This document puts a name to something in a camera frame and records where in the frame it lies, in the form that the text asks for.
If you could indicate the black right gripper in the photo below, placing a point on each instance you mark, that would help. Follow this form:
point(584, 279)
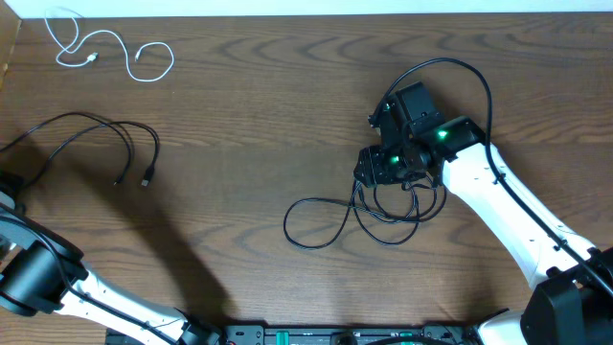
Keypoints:
point(371, 159)

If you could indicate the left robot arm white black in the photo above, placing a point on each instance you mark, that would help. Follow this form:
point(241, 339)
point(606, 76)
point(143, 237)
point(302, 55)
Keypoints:
point(47, 275)

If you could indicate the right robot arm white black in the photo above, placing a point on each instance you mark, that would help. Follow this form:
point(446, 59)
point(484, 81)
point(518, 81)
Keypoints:
point(567, 305)

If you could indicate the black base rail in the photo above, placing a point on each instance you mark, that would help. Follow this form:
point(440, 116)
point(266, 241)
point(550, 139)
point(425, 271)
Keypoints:
point(258, 335)

